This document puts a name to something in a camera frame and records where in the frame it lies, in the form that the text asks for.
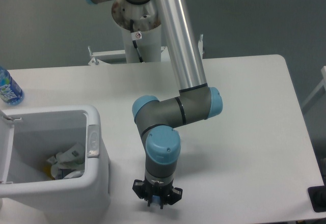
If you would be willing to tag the yellow wrapper trash in bin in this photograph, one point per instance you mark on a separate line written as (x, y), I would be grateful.
(47, 172)

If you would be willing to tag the white trash can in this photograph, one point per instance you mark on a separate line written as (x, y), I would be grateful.
(29, 136)

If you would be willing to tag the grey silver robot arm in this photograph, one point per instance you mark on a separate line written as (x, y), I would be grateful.
(157, 120)

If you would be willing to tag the white metal base bracket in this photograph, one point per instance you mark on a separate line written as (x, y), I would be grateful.
(119, 56)

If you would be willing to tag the white frame at right edge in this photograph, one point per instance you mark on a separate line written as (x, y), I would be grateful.
(315, 95)

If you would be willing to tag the blue labelled water bottle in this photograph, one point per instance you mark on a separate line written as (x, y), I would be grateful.
(11, 92)

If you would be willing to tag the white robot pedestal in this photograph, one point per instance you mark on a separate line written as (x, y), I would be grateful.
(140, 26)

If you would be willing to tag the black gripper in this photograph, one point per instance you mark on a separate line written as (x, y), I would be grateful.
(146, 189)

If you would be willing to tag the crushed clear plastic bottle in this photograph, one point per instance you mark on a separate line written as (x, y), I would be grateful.
(155, 201)

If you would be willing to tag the black clamp at table edge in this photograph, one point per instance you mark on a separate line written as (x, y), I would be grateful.
(317, 198)

